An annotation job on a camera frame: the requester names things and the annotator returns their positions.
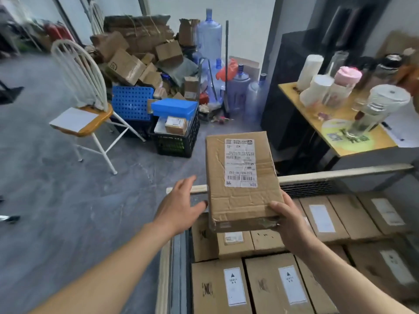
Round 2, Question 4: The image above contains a person's left hand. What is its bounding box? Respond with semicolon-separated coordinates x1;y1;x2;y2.
153;174;209;238

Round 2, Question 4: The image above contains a person's right hand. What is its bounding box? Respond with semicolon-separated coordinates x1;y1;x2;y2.
269;189;323;257

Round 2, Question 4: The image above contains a parcel with handwritten label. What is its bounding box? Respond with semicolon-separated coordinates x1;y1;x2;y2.
293;199;316;236

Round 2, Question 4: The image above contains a large labelled cardboard box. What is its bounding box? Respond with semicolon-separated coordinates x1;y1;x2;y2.
294;245;351;314
191;214;219;263
345;240;419;301
244;253;315;314
191;258;253;314

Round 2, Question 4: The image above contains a parcel with long label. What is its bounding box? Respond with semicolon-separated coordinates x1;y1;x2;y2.
298;196;351;243

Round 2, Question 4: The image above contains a metal wire cage cart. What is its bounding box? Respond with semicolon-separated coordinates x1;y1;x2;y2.
155;163;419;314

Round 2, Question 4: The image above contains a small parcel white label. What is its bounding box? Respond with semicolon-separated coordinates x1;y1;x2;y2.
357;191;413;235

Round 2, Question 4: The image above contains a person's right forearm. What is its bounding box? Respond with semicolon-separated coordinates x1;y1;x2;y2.
294;238;416;314

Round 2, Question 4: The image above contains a person's left forearm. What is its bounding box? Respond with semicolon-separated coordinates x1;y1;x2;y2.
29;222;177;314

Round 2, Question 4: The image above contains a heap of cartons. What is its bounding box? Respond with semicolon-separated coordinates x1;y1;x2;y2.
90;14;200;102

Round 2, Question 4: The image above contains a black plastic crate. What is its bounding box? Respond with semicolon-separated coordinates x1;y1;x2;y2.
111;117;155;140
149;107;201;158

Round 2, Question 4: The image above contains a small brown carton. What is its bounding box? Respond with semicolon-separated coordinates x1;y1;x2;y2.
165;116;188;136

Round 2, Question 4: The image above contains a heap of mixed rubbish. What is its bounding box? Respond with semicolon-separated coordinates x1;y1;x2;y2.
198;91;235;125

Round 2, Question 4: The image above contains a blue plastic box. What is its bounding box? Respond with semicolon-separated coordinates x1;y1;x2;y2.
151;98;199;121

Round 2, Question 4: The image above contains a yellow-green round sticker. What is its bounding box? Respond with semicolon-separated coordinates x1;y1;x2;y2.
322;118;375;153

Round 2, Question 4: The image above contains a blue perforated plastic crate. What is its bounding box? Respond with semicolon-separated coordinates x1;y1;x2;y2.
112;85;155;122

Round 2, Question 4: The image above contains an upright brown carton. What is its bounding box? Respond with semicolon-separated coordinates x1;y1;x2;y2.
183;76;200;101

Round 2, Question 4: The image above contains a clear glass jar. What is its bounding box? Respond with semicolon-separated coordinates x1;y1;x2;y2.
347;102;387;140

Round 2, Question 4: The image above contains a small yellow table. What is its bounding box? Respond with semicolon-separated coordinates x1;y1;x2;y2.
278;82;398;157

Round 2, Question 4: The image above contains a blue water jug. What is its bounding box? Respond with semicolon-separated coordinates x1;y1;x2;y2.
227;64;252;116
244;73;269;123

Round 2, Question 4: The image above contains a white plastic cup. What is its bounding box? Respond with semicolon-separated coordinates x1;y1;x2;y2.
299;74;334;108

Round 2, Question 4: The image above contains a white paper sheet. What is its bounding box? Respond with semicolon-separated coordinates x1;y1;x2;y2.
49;107;99;133
381;104;419;148

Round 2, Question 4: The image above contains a red plastic object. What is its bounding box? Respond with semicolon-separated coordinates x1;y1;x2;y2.
216;58;239;82

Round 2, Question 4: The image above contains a pink lid clear tumbler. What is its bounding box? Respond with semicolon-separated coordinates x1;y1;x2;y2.
322;66;363;110

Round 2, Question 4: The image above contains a white lid drink cup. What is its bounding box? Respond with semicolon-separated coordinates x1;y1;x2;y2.
366;84;412;121

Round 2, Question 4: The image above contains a chrome swivel chair base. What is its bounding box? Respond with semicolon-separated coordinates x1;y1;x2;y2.
0;196;21;225

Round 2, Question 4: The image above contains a large pale blue jug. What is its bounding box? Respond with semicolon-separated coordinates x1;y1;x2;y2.
196;9;223;61

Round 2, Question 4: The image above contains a black lid steel flask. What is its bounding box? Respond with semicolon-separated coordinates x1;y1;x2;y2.
363;54;403;95

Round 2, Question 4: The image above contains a brown tea bottle white cap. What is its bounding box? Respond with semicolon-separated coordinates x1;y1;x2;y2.
398;47;419;95

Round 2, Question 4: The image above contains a black floor stand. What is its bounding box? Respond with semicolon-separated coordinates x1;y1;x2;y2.
0;80;25;105

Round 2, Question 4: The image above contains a dark red bulky object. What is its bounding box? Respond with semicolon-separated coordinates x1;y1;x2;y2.
42;21;76;43

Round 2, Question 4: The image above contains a white metal stool frame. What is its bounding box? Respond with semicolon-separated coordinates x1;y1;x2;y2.
49;39;146;175

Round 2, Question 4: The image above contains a white wire-back chair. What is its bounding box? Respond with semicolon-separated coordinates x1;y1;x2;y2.
87;0;105;36

